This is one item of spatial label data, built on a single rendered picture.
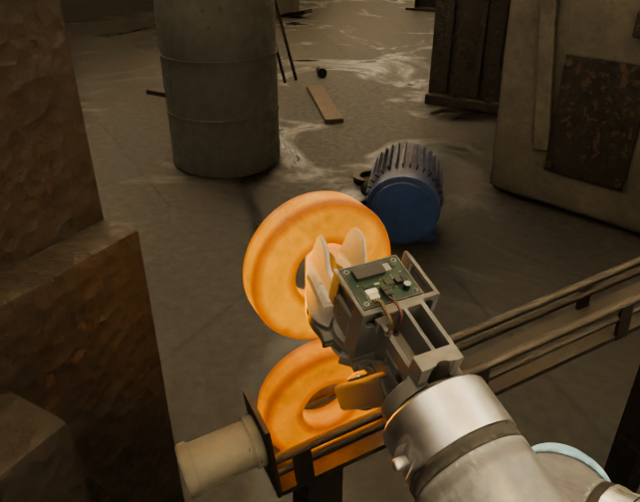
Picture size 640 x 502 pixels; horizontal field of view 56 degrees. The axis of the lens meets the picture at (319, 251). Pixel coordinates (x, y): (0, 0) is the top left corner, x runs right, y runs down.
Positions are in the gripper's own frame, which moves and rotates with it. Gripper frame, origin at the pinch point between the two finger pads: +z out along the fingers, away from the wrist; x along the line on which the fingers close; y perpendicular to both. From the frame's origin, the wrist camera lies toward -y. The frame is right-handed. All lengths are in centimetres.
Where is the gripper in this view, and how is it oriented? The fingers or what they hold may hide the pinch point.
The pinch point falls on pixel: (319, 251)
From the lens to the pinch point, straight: 59.8
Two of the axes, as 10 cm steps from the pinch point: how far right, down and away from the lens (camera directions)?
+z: -4.1, -6.7, 6.2
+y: 1.1, -7.1, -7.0
